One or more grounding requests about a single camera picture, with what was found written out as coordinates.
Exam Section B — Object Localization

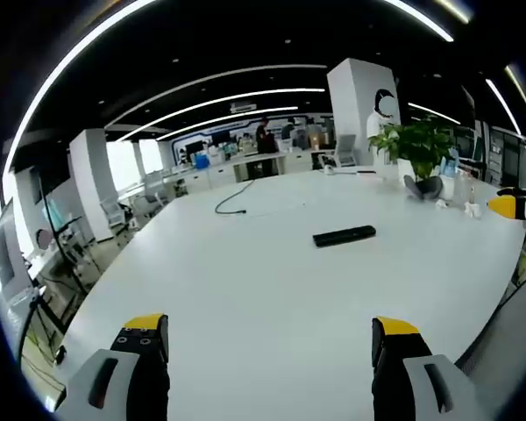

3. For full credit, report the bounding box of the white square pillar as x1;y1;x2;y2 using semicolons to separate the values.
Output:
326;57;402;168

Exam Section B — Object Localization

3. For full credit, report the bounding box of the clear plastic bottle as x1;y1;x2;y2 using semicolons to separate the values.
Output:
455;169;477;206

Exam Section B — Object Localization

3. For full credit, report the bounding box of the grey office chair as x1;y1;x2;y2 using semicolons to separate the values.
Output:
332;133;359;168

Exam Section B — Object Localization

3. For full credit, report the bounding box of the black remote control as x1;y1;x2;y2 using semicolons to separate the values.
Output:
312;225;377;249

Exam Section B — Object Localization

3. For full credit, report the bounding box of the dark grey cloth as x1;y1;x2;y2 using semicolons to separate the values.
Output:
403;174;444;202

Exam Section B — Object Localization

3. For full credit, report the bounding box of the green plant in white pot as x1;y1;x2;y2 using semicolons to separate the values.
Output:
367;114;458;183

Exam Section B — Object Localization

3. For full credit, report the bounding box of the white power strip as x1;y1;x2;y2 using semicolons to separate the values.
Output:
244;200;308;218

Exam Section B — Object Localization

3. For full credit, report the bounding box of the white office desk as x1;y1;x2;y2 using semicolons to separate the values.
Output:
231;152;288;182

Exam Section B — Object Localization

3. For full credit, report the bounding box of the dark grey chair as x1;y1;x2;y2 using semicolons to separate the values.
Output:
455;267;526;421

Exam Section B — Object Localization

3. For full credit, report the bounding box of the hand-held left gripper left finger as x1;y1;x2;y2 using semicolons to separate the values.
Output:
56;312;171;421

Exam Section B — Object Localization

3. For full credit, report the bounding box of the black power cable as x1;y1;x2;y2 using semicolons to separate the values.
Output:
215;179;255;217

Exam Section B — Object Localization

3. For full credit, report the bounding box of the blue packet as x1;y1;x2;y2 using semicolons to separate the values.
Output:
440;157;460;180

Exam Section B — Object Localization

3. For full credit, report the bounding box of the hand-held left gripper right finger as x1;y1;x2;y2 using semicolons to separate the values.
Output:
371;316;487;421

